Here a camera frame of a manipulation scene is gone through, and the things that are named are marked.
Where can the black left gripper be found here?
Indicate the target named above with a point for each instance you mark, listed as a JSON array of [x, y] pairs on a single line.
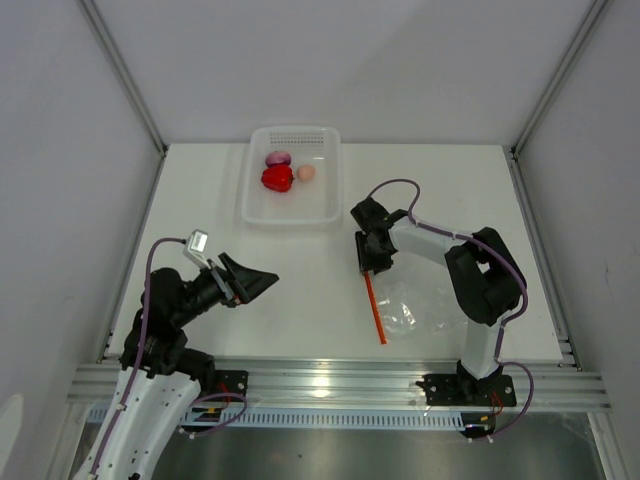
[[247, 283]]

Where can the purple red onion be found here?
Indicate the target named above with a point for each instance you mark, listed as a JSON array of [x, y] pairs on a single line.
[[276, 158]]

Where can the clear zip bag red zipper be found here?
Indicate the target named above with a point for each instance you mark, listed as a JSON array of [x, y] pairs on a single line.
[[412, 306]]

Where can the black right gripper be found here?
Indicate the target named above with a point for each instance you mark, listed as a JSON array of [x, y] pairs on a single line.
[[366, 263]]

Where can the right aluminium frame post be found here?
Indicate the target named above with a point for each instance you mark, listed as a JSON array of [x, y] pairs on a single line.
[[568, 60]]

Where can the white perforated plastic basket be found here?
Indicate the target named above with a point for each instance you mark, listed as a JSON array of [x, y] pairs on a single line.
[[316, 204]]

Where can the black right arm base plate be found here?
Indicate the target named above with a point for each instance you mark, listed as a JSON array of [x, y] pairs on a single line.
[[457, 390]]

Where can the aluminium frame post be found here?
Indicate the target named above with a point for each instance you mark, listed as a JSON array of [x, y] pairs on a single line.
[[568, 60], [108, 45]]

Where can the red bell pepper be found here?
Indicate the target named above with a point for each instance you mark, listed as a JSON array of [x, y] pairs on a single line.
[[279, 178]]

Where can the aluminium front rail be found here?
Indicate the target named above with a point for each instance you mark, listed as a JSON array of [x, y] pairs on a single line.
[[391, 385]]

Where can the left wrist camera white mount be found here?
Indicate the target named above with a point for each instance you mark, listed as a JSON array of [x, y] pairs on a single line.
[[194, 249]]

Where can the left aluminium frame post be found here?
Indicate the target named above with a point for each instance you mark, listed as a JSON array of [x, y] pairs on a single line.
[[108, 45]]

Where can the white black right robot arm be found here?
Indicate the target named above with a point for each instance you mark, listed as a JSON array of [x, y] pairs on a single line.
[[487, 283]]

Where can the beige egg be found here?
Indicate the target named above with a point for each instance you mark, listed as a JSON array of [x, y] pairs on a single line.
[[306, 173]]

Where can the white slotted cable duct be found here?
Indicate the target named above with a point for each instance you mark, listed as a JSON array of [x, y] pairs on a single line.
[[412, 420]]

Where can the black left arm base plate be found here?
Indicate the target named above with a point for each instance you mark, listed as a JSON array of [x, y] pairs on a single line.
[[223, 402]]

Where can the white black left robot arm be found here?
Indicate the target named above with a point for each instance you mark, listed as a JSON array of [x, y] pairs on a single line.
[[160, 377]]

